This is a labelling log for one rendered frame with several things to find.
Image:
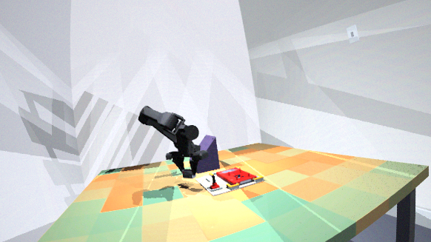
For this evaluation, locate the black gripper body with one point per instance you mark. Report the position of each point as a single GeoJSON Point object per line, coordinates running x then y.
{"type": "Point", "coordinates": [185, 150]}

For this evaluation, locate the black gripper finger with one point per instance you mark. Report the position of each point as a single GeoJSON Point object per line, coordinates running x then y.
{"type": "Point", "coordinates": [180, 164]}
{"type": "Point", "coordinates": [193, 165]}

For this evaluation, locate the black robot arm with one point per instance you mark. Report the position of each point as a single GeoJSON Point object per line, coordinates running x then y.
{"type": "Point", "coordinates": [168, 124]}

